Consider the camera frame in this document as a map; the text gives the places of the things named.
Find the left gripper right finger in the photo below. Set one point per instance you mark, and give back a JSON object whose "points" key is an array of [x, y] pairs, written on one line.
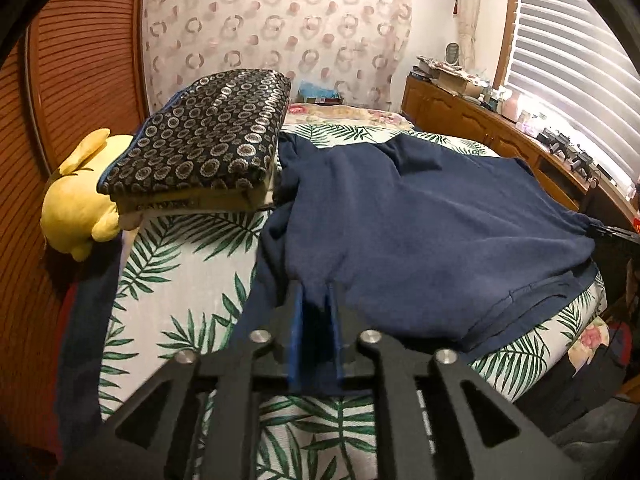
{"points": [[367, 359]]}

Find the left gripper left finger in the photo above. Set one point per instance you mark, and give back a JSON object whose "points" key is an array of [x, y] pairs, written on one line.
{"points": [[266, 362]]}

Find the navy blue printed t-shirt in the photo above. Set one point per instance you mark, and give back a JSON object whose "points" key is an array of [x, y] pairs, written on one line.
{"points": [[433, 247]]}

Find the wooden side cabinet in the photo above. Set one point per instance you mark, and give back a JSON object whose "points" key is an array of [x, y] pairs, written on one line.
{"points": [[434, 110]]}

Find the palm leaf print blanket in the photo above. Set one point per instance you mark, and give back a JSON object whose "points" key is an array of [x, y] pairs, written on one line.
{"points": [[183, 286]]}

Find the pink bottle on cabinet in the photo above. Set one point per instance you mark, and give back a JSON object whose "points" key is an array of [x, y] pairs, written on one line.
{"points": [[511, 108]]}

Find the striped window blind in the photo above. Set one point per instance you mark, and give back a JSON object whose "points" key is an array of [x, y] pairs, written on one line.
{"points": [[564, 55]]}

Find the dark circle patterned pillow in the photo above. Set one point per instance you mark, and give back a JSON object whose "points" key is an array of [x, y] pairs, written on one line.
{"points": [[212, 141]]}

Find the cardboard box on cabinet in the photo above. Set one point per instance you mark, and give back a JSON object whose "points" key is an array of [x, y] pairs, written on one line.
{"points": [[460, 84]]}

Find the yellow plush toy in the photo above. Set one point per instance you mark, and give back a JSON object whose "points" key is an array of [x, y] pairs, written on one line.
{"points": [[74, 215]]}

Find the floral bed quilt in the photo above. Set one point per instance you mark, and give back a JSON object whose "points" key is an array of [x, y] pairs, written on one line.
{"points": [[305, 113]]}

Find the small round fan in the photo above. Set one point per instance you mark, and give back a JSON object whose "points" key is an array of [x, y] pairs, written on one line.
{"points": [[452, 54]]}

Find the box with blue cloth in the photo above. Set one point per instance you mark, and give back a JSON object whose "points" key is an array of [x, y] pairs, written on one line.
{"points": [[313, 94]]}

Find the beige tied side curtain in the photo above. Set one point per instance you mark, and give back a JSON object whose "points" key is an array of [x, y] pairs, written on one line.
{"points": [[467, 19]]}

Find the pink circle patterned curtain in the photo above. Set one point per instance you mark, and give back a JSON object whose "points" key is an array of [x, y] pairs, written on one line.
{"points": [[352, 47]]}

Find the brown louvered wardrobe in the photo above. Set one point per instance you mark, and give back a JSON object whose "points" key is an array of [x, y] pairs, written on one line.
{"points": [[67, 68]]}

